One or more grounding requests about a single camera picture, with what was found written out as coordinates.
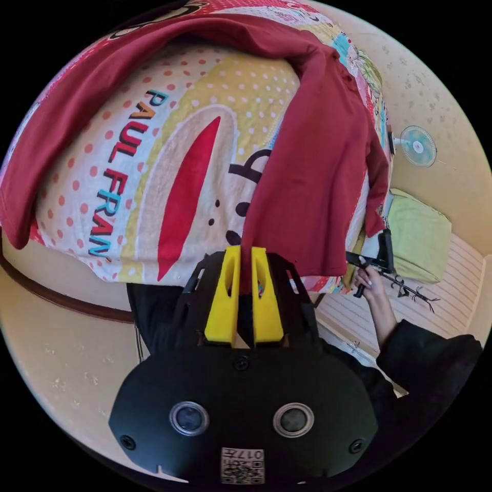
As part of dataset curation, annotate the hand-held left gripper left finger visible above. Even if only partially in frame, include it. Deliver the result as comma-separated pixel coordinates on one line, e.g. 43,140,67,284
204,245,241,344

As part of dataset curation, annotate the person's body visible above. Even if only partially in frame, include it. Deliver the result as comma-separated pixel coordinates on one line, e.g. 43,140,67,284
127,282,483,439

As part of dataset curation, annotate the white and teal fan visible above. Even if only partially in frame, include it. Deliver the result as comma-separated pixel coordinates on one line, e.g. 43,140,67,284
388,125,438,168

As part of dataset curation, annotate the person's right forearm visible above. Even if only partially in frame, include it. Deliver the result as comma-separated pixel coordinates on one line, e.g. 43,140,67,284
367,299,403,353

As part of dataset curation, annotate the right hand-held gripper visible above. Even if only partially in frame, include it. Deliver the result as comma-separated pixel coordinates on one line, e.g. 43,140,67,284
344,250,385,300

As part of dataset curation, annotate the person's right hand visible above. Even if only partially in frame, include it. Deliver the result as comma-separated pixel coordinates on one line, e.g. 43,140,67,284
353,265,387,308

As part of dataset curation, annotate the light green pillow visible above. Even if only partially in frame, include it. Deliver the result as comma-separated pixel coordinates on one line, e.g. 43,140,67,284
385,188,453,284

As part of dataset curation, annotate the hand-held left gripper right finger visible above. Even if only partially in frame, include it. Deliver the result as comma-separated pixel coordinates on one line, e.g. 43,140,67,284
251,247,285,344

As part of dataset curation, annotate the bed with printed cartoon quilt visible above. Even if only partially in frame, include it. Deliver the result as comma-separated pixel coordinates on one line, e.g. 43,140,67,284
0,0,394,324

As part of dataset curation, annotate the maroon long sleeve shirt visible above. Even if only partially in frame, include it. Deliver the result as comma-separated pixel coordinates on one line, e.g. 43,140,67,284
0,13,391,294

